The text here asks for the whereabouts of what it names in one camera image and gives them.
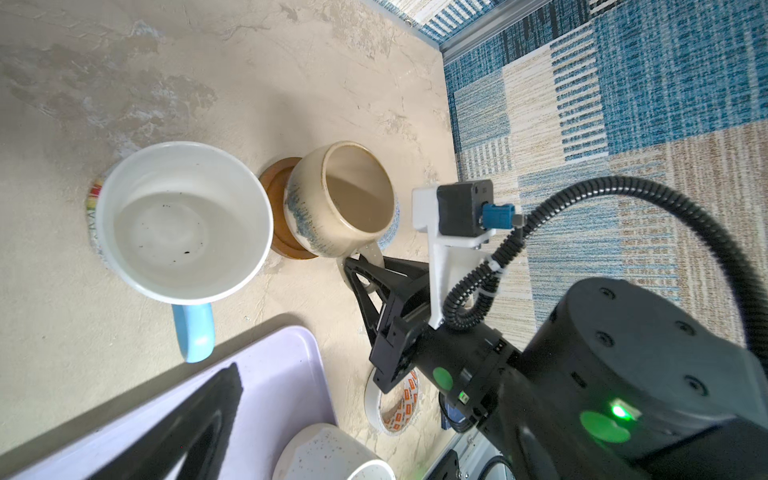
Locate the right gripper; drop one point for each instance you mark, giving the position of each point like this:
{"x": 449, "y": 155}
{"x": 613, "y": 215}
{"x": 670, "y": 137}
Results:
{"x": 392, "y": 294}

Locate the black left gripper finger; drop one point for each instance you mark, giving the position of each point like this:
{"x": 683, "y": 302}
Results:
{"x": 191, "y": 441}

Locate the beige mug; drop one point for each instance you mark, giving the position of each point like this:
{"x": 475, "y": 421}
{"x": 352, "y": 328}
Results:
{"x": 339, "y": 202}

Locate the white mug blue handle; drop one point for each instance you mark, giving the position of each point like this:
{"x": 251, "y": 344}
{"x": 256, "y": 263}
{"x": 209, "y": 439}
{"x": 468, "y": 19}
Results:
{"x": 186, "y": 224}

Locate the multicolour braided round coaster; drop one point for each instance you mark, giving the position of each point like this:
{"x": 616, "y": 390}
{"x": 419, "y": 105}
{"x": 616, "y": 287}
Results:
{"x": 91, "y": 204}

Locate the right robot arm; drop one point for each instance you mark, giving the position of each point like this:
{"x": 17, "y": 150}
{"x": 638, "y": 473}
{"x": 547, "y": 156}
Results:
{"x": 618, "y": 383}

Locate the lilac plastic tray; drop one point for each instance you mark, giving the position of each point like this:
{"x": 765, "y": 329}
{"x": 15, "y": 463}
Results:
{"x": 284, "y": 391}

